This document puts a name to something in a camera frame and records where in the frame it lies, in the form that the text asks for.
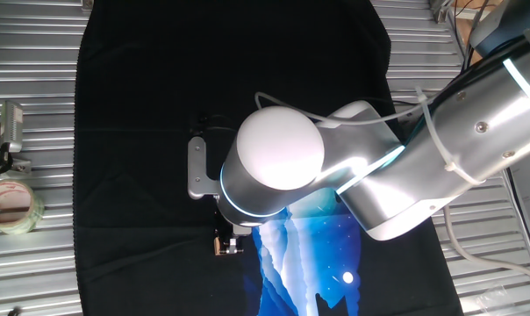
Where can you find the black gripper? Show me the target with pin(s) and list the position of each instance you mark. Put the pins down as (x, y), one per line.
(225, 221)

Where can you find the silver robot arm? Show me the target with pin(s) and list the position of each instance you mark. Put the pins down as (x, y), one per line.
(379, 175)

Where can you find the small wooden block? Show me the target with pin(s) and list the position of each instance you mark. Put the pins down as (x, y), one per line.
(217, 246)

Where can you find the black cloth with blue print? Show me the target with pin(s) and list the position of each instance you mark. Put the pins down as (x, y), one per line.
(138, 175)

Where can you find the clear tape roll red print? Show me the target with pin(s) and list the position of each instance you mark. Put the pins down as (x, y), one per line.
(10, 219)

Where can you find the white zip tie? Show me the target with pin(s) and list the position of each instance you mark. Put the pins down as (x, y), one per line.
(445, 149)

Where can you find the clear plastic bag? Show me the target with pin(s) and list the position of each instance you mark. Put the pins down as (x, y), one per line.
(506, 303)

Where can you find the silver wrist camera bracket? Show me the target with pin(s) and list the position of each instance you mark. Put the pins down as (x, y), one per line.
(198, 171)

